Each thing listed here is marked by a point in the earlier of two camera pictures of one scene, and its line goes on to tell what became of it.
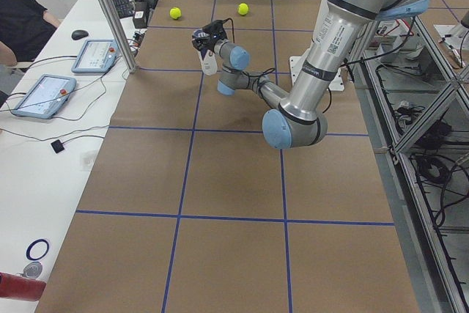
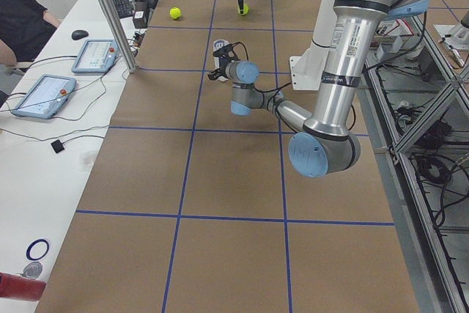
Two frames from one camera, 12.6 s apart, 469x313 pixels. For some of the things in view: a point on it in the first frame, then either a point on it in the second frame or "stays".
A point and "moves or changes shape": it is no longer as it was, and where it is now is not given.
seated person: [25, 26] stays
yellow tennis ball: [243, 9] stays
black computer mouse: [79, 34] stays
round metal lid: [33, 270] stays
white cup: [209, 62] moves or changes shape
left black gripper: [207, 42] to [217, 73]
